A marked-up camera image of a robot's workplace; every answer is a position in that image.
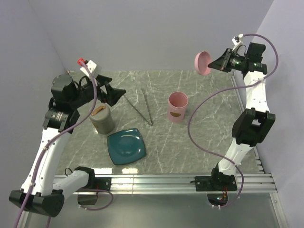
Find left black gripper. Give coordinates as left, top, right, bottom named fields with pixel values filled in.
left=70, top=74, right=126, bottom=108

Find pink lid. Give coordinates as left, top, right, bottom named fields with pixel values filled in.
left=194, top=51, right=212, bottom=76

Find grey steel lid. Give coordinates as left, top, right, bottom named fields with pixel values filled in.
left=89, top=104, right=111, bottom=123

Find grey steel canister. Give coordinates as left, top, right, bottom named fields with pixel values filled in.
left=90, top=115, right=115, bottom=135

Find metal food tongs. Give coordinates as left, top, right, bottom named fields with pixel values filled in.
left=123, top=88, right=154, bottom=126

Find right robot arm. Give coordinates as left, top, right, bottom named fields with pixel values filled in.
left=208, top=43, right=276, bottom=190

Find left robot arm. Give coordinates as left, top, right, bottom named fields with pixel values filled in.
left=9, top=74, right=126, bottom=217

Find pink canister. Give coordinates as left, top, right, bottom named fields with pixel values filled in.
left=167, top=91, right=189, bottom=123

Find teal square plate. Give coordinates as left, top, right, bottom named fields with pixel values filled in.
left=107, top=128, right=146, bottom=166

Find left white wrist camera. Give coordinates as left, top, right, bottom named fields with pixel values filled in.
left=77, top=58, right=101, bottom=83

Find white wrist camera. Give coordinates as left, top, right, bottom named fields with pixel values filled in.
left=232, top=34, right=244, bottom=52
left=77, top=58, right=101, bottom=83

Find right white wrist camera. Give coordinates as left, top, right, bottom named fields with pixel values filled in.
left=232, top=34, right=244, bottom=52

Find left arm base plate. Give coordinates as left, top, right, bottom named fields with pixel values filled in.
left=89, top=177, right=112, bottom=191

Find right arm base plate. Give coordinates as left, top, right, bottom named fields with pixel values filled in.
left=194, top=175, right=238, bottom=192

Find aluminium rail frame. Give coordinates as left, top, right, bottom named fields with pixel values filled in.
left=14, top=70, right=285, bottom=228

